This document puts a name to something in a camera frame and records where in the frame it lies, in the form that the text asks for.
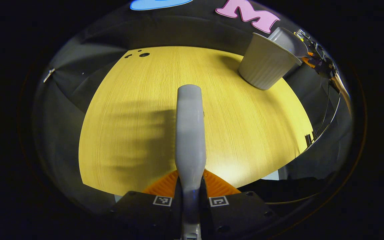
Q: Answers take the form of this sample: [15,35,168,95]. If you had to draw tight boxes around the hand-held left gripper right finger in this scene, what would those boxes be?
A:
[200,169,276,240]

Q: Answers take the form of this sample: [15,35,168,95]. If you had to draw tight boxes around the white ribbed garbage bin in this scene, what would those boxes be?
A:
[238,32,303,90]

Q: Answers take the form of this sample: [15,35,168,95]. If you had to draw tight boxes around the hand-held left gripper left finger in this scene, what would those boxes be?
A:
[107,169,183,240]

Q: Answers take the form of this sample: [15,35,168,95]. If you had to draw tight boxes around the grey dustpan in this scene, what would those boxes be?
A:
[268,27,309,58]

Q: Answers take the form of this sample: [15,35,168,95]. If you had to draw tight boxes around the small grey broom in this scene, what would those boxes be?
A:
[175,84,207,240]

